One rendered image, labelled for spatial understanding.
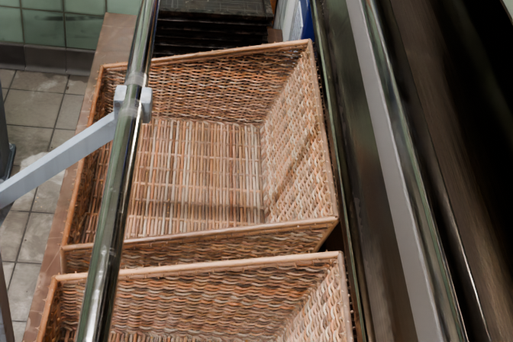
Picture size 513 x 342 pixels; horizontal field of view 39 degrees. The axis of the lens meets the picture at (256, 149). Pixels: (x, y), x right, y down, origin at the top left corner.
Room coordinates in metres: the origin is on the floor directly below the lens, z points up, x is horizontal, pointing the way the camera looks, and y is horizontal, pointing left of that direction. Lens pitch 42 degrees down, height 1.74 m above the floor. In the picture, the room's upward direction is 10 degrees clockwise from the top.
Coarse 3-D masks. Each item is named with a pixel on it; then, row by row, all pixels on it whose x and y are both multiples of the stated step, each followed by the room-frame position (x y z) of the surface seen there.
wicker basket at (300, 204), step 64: (192, 64) 1.36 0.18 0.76; (256, 64) 1.38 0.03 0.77; (192, 128) 1.33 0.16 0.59; (256, 128) 1.37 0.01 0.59; (320, 128) 1.10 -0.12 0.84; (192, 192) 1.12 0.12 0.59; (256, 192) 1.16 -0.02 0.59; (320, 192) 0.96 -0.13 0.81; (64, 256) 0.79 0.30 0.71; (128, 256) 0.81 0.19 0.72; (192, 256) 0.83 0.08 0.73
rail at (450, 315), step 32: (384, 0) 0.57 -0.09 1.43; (384, 32) 0.51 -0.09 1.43; (384, 64) 0.48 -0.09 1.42; (384, 96) 0.45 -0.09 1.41; (416, 96) 0.44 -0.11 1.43; (416, 128) 0.40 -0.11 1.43; (416, 160) 0.36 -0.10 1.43; (416, 192) 0.34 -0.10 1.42; (416, 224) 0.32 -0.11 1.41; (448, 224) 0.31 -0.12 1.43; (448, 256) 0.28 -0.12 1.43; (448, 288) 0.26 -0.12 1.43; (448, 320) 0.24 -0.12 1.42; (480, 320) 0.24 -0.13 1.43
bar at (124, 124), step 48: (144, 0) 0.92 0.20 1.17; (144, 48) 0.80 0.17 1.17; (144, 96) 0.70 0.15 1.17; (96, 144) 0.69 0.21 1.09; (0, 192) 0.67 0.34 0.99; (96, 240) 0.47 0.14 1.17; (0, 288) 0.67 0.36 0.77; (96, 288) 0.41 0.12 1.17; (0, 336) 0.66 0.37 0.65; (96, 336) 0.36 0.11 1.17
